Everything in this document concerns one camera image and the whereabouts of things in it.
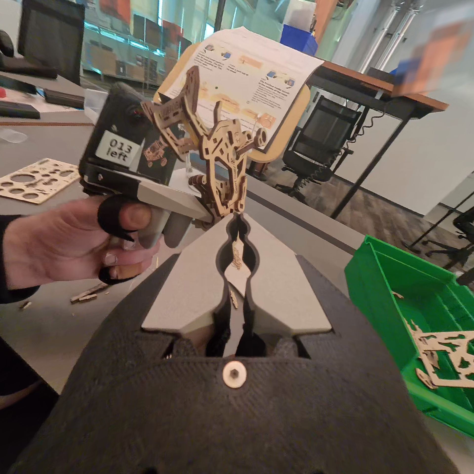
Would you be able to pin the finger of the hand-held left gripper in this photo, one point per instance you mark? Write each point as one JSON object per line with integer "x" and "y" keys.
{"x": 166, "y": 194}

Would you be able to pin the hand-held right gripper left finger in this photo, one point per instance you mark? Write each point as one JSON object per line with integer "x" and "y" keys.
{"x": 189, "y": 292}

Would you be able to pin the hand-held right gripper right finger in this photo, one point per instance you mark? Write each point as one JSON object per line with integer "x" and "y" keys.
{"x": 285, "y": 292}

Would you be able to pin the wooden buggy model frame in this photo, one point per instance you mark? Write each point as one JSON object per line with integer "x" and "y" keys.
{"x": 222, "y": 148}

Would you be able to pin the person's left forearm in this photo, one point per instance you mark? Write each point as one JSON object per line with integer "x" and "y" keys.
{"x": 14, "y": 295}

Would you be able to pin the black model kit box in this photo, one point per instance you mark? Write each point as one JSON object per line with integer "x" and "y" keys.
{"x": 157, "y": 155}

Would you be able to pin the person's left hand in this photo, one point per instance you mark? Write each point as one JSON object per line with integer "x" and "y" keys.
{"x": 55, "y": 244}

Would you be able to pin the green plastic bin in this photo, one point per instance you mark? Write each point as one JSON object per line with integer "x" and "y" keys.
{"x": 374, "y": 289}

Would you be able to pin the black monitor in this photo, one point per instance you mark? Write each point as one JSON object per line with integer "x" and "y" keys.
{"x": 52, "y": 40}

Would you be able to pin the clear plastic cup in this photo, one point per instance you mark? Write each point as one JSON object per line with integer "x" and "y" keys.
{"x": 13, "y": 137}

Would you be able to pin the scattered small wooden offcuts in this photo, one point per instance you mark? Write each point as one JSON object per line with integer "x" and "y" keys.
{"x": 83, "y": 297}

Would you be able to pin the wooden sheet with round holes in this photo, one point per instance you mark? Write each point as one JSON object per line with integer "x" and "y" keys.
{"x": 33, "y": 187}

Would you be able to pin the beige rounded display board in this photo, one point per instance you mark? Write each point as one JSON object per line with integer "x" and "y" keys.
{"x": 292, "y": 122}

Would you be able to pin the printed instruction sheet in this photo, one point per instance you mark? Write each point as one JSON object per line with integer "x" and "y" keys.
{"x": 266, "y": 63}

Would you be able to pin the slotted laser-cut wooden sheet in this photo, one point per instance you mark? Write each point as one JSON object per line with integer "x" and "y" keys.
{"x": 431, "y": 364}

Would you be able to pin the black office chair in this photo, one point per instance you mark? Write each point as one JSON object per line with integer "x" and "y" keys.
{"x": 463, "y": 224}
{"x": 326, "y": 129}

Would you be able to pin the blue plastic bin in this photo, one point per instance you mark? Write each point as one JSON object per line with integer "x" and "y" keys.
{"x": 296, "y": 39}

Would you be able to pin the wooden desk with black legs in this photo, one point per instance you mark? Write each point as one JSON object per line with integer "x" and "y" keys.
{"x": 370, "y": 83}

